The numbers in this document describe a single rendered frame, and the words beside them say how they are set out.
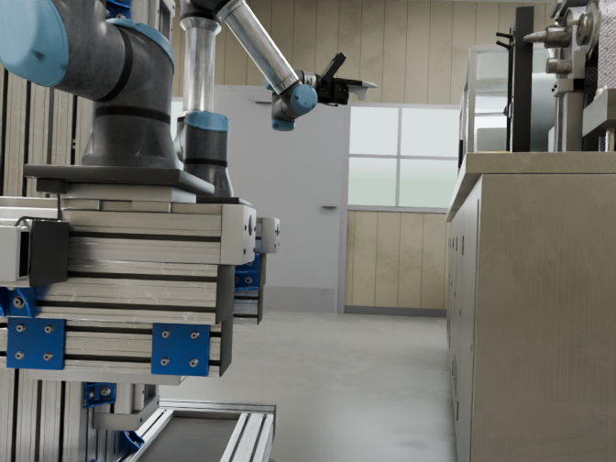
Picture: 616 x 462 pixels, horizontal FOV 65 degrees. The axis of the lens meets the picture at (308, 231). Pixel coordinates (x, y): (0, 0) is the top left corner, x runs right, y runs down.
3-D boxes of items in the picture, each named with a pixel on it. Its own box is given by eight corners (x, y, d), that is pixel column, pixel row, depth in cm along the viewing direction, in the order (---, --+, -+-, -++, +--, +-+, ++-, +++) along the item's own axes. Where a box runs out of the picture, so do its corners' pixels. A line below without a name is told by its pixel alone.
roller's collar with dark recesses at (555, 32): (543, 52, 145) (544, 30, 145) (565, 50, 143) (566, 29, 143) (547, 43, 139) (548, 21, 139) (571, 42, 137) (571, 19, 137)
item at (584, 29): (576, 52, 120) (575, 25, 121) (585, 51, 119) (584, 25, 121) (585, 33, 113) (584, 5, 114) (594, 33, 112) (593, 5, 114)
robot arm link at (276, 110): (279, 123, 144) (280, 86, 144) (266, 130, 154) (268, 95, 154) (303, 126, 147) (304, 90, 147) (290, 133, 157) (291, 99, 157)
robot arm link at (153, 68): (187, 120, 82) (191, 40, 82) (124, 99, 70) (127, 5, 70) (136, 126, 87) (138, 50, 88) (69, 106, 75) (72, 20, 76)
